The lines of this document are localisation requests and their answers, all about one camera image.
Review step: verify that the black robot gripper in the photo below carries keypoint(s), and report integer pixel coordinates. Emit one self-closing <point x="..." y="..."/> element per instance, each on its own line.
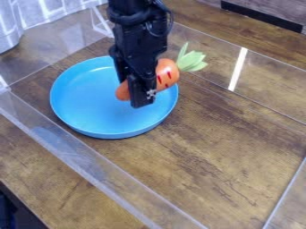
<point x="141" y="40"/>

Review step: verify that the orange toy carrot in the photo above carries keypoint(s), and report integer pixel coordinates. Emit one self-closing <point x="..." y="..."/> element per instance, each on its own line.
<point x="169" y="69"/>

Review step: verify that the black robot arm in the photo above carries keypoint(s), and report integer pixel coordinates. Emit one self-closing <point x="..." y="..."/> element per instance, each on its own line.
<point x="133" y="6"/>

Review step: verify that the round blue plastic tray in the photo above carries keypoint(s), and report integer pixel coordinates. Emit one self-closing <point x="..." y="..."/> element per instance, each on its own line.
<point x="85" y="102"/>

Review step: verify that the white checked curtain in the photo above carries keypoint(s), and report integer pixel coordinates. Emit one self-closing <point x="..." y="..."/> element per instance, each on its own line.
<point x="24" y="14"/>

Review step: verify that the dark baseboard strip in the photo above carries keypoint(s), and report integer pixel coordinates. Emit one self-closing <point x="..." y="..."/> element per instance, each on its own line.
<point x="289" y="25"/>

